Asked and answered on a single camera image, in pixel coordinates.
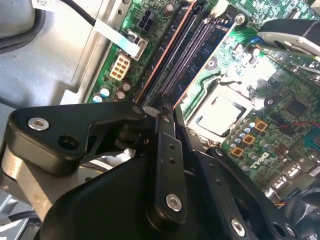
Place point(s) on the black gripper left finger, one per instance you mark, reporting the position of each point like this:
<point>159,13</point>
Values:
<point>75,120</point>

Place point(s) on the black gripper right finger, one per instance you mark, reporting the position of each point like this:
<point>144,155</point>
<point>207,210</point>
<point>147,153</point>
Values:
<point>225,200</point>

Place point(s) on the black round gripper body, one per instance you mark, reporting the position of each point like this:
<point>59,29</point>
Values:
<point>100,212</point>

